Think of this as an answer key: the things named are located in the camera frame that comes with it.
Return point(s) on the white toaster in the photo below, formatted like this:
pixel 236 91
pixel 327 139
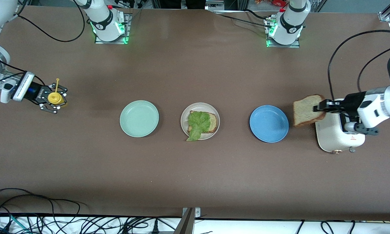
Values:
pixel 328 136

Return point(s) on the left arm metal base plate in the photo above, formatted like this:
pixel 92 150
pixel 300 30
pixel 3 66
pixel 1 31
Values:
pixel 282 46

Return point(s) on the blue plate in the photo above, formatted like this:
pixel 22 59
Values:
pixel 269 123

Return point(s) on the brown bread slice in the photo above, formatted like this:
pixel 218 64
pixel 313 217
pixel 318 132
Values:
pixel 213 123
pixel 305 110

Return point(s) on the green lettuce leaf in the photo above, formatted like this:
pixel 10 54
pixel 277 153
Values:
pixel 198 123

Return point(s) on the yellow mustard squeeze bottle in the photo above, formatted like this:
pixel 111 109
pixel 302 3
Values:
pixel 55 97

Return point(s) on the red orange packet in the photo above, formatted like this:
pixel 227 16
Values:
pixel 276 2

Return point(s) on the pale green plate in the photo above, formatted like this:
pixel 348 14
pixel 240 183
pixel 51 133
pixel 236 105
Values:
pixel 139 118

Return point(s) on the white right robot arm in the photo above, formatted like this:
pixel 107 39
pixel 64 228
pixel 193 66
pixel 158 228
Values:
pixel 104 24

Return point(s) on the grey metal table bracket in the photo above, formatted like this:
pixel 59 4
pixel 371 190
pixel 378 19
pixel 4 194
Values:
pixel 186 224

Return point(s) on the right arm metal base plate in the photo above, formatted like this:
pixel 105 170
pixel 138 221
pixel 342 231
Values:
pixel 127 29

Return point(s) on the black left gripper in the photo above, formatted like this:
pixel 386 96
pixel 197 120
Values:
pixel 353 100

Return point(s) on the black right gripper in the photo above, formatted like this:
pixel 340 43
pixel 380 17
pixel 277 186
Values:
pixel 39 93

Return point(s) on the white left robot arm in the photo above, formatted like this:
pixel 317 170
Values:
pixel 376 107

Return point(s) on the grey metal equipment box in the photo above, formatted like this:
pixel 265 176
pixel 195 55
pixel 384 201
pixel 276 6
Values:
pixel 214 5

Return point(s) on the beige plate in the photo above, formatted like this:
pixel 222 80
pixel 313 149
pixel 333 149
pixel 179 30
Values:
pixel 184 122

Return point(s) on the black power plug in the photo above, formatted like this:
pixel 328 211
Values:
pixel 155 227

